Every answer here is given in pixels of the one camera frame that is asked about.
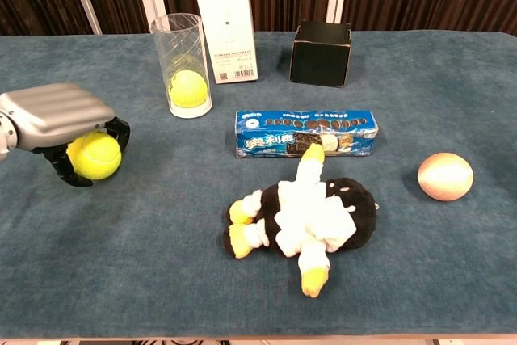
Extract blue table cloth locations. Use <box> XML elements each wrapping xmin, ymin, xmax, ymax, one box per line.
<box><xmin>0</xmin><ymin>30</ymin><xmax>517</xmax><ymax>340</ymax></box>

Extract black white plush toy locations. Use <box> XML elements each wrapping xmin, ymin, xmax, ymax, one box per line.
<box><xmin>224</xmin><ymin>142</ymin><xmax>380</xmax><ymax>299</ymax></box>

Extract tall white carton box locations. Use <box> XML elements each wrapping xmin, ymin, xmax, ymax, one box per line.
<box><xmin>191</xmin><ymin>0</ymin><xmax>259</xmax><ymax>85</ymax></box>

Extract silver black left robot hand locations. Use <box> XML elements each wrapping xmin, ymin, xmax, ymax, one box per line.
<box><xmin>0</xmin><ymin>82</ymin><xmax>132</xmax><ymax>187</ymax></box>

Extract black open cardboard box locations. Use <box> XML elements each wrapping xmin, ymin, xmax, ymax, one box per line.
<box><xmin>288</xmin><ymin>19</ymin><xmax>352</xmax><ymax>88</ymax></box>

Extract yellow tennis ball inside tube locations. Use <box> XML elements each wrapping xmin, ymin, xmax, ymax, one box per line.
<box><xmin>168</xmin><ymin>69</ymin><xmax>208</xmax><ymax>108</ymax></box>

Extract clear plastic tube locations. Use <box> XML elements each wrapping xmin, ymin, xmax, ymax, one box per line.
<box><xmin>149</xmin><ymin>13</ymin><xmax>213</xmax><ymax>120</ymax></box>

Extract peach coloured ball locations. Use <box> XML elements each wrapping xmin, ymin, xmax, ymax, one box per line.
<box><xmin>417</xmin><ymin>152</ymin><xmax>474</xmax><ymax>202</ymax></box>

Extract yellow tennis ball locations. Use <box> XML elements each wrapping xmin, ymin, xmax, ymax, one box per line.
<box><xmin>168</xmin><ymin>69</ymin><xmax>208</xmax><ymax>108</ymax></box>
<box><xmin>66</xmin><ymin>131</ymin><xmax>123</xmax><ymax>181</ymax></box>

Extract blue Oreo cookie pack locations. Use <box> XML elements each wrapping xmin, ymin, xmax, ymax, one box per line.
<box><xmin>234</xmin><ymin>109</ymin><xmax>380</xmax><ymax>159</ymax></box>

